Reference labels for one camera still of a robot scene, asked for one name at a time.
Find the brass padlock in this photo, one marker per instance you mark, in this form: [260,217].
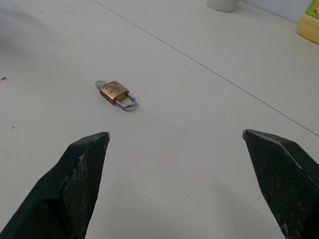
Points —
[117,94]

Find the yellow plastic box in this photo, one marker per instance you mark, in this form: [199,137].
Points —
[309,26]

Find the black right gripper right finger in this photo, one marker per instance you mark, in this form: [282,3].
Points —
[286,184]

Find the white cylindrical container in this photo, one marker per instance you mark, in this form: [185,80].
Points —
[221,4]

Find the silver key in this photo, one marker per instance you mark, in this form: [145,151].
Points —
[99,84]

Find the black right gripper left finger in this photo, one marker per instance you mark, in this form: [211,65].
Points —
[62,194]

